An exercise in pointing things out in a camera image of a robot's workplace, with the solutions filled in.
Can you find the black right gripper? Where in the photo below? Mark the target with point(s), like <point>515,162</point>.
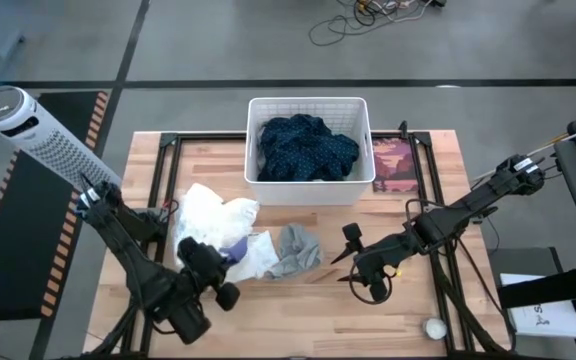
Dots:
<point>383,255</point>

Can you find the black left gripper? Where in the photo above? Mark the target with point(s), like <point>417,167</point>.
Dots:
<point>203,265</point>

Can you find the small white garment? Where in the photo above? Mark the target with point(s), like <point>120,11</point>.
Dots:
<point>260,255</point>

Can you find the large white garment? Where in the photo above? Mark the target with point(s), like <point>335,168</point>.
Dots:
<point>208,215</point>

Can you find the grey garment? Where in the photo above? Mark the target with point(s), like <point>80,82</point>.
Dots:
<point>298,250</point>

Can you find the navy dotted garment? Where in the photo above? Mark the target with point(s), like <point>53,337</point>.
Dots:
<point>303,150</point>

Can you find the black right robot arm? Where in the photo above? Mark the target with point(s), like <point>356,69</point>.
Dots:
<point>468,202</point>

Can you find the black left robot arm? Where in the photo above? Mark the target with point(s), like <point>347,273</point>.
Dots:
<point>138,270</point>

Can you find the white plastic laundry basket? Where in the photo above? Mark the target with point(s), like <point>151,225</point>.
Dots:
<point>308,192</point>

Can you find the sunset landscape picture card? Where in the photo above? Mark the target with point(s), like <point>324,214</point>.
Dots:
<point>395,170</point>

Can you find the black flat beam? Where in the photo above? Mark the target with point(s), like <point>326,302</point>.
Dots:
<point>543,287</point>

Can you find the white printed paper sheet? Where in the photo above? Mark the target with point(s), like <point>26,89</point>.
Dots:
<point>548,317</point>

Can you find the black mat with orange stripes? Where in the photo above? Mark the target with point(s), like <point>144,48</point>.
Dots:
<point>13,250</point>

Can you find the white tower fan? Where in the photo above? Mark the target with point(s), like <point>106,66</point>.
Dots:
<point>43,140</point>

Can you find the black aluminium frame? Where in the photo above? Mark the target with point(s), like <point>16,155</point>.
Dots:
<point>440,300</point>

